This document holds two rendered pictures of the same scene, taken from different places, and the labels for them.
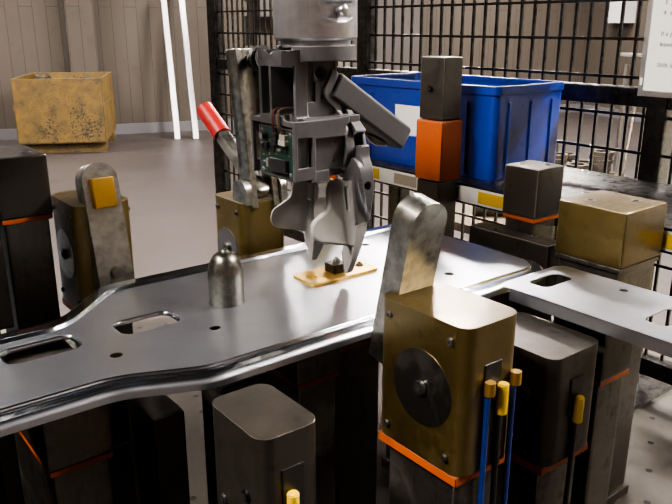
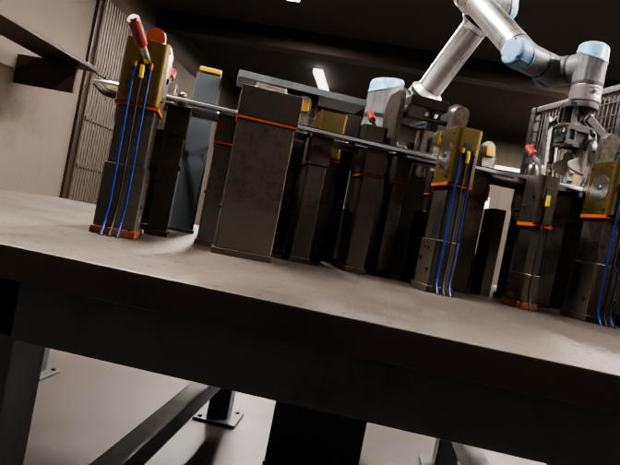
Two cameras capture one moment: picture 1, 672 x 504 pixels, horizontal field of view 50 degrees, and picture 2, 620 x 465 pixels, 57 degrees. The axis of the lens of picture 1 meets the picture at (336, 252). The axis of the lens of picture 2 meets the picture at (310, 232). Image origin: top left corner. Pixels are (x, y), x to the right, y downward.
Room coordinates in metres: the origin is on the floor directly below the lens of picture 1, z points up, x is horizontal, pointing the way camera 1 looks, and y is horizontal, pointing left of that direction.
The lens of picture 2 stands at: (-0.91, -0.10, 0.79)
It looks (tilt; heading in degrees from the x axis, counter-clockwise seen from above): 1 degrees down; 27
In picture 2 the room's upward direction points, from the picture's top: 11 degrees clockwise
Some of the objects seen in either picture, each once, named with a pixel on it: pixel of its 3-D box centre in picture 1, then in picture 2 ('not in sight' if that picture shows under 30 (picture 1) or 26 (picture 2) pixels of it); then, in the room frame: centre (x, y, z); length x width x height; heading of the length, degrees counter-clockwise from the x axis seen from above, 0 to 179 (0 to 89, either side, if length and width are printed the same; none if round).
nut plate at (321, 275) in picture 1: (336, 268); not in sight; (0.69, 0.00, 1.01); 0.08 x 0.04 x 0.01; 128
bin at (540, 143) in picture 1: (450, 120); not in sight; (1.17, -0.18, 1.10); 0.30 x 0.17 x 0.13; 40
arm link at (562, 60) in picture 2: not in sight; (552, 70); (0.72, 0.11, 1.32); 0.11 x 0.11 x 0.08; 58
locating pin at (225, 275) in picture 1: (225, 283); (530, 175); (0.62, 0.10, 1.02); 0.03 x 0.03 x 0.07
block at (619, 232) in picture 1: (595, 353); not in sight; (0.76, -0.30, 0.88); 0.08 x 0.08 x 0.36; 38
